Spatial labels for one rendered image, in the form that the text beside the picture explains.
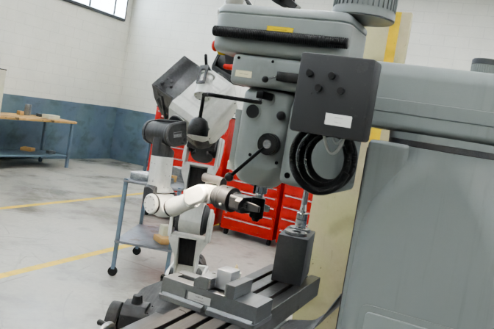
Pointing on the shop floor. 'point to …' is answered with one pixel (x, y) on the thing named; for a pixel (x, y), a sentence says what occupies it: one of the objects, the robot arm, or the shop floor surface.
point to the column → (422, 237)
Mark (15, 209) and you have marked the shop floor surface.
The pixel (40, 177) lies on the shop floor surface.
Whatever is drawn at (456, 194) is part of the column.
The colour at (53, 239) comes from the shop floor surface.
